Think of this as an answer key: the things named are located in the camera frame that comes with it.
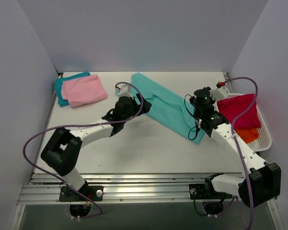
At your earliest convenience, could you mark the magenta t shirt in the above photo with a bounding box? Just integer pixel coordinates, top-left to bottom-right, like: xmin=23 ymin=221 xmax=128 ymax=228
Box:
xmin=217 ymin=94 xmax=261 ymax=129

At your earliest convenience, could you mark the mint green t shirt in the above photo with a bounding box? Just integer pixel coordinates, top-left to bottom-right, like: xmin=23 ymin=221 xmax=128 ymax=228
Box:
xmin=131 ymin=73 xmax=205 ymax=144

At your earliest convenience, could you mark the teal folded t shirt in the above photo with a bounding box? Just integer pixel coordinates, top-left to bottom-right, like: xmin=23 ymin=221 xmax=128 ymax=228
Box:
xmin=54 ymin=71 xmax=90 ymax=107

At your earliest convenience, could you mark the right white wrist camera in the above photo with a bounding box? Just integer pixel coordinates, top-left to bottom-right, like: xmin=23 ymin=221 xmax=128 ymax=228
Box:
xmin=209 ymin=82 xmax=231 ymax=103

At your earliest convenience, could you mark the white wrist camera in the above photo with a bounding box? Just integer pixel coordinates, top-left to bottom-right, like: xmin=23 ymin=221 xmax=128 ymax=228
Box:
xmin=209 ymin=82 xmax=231 ymax=103
xmin=115 ymin=84 xmax=132 ymax=98

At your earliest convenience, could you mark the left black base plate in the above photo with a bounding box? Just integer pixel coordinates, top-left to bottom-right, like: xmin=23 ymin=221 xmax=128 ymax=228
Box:
xmin=59 ymin=185 xmax=104 ymax=202

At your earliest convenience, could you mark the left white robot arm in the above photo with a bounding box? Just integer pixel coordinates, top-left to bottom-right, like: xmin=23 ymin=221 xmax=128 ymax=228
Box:
xmin=41 ymin=94 xmax=152 ymax=201

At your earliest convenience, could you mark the white plastic basket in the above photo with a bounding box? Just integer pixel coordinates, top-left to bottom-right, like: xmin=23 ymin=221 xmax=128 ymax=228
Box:
xmin=224 ymin=92 xmax=272 ymax=152

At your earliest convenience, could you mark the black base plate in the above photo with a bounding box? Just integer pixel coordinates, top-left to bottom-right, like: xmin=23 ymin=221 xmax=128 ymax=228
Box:
xmin=188 ymin=184 xmax=232 ymax=200
xmin=59 ymin=185 xmax=104 ymax=202

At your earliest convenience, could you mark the thin black cable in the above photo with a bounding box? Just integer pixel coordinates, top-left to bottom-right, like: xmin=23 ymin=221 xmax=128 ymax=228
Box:
xmin=183 ymin=93 xmax=202 ymax=141

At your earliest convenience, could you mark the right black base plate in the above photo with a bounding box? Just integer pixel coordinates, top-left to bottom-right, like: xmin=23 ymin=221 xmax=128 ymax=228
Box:
xmin=188 ymin=184 xmax=232 ymax=200

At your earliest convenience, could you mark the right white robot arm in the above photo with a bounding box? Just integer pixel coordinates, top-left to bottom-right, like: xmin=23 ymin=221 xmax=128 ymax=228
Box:
xmin=190 ymin=87 xmax=281 ymax=207

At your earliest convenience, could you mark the orange t shirt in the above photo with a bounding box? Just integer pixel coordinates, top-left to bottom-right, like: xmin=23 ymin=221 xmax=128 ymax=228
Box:
xmin=234 ymin=128 xmax=259 ymax=144

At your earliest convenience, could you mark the pink folded t shirt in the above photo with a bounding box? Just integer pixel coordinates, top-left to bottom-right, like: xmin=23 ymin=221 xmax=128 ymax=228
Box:
xmin=61 ymin=74 xmax=108 ymax=107

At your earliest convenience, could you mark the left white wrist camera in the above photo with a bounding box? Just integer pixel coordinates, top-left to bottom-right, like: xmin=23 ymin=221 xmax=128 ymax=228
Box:
xmin=115 ymin=84 xmax=132 ymax=98

